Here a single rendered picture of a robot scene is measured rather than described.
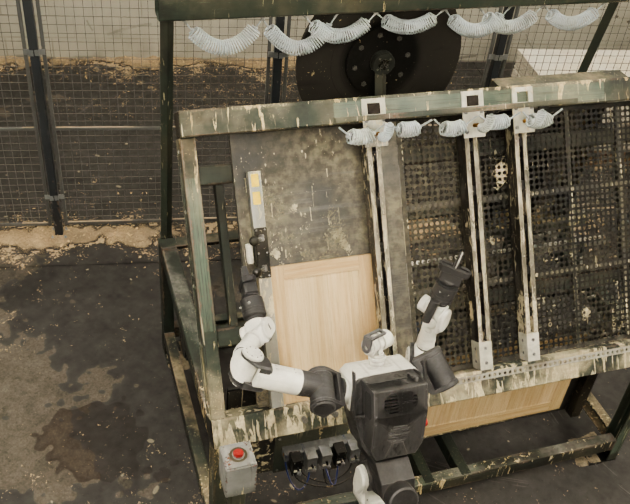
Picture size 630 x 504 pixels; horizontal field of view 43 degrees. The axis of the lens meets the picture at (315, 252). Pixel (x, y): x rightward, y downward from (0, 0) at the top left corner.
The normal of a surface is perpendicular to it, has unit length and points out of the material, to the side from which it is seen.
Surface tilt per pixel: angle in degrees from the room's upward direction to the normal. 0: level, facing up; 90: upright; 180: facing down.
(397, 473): 22
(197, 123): 57
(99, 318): 0
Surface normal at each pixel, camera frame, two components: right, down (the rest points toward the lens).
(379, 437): 0.31, 0.50
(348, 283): 0.30, 0.09
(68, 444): 0.09, -0.78
